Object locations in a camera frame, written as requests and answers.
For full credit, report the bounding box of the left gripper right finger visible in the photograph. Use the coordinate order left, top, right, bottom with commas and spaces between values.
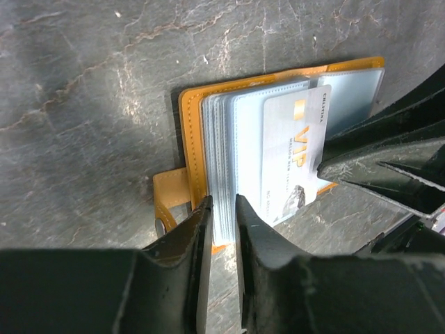
236, 196, 444, 333

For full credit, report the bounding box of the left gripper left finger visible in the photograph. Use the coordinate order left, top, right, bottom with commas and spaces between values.
1, 197, 213, 333

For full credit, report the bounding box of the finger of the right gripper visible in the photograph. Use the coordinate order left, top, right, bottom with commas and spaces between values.
318, 137, 444, 218
323, 67, 444, 161

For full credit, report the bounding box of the white VIP card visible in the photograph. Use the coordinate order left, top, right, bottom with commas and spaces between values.
261, 85, 331, 226

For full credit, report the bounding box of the orange leather card holder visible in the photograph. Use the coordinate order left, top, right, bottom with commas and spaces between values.
153, 56, 385, 251

